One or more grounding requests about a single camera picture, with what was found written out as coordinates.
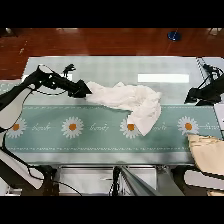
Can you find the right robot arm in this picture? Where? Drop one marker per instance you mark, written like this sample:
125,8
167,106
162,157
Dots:
200,180

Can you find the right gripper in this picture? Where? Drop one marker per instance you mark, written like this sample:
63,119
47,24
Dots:
204,95

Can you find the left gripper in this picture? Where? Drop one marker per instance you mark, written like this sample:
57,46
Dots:
79,89

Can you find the silver frame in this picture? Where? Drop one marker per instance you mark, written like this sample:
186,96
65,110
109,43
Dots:
140,185

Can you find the cream garment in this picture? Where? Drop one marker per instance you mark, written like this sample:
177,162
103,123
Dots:
208,151

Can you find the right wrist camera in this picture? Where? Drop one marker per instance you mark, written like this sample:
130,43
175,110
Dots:
209,69

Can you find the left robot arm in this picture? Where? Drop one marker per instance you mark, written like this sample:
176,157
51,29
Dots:
12,104

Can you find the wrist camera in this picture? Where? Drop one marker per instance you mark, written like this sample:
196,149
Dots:
209,69
69,69

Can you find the white shirt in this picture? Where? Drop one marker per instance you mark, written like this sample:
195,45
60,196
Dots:
140,100

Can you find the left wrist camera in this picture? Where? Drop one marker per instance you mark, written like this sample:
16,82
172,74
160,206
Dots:
69,69

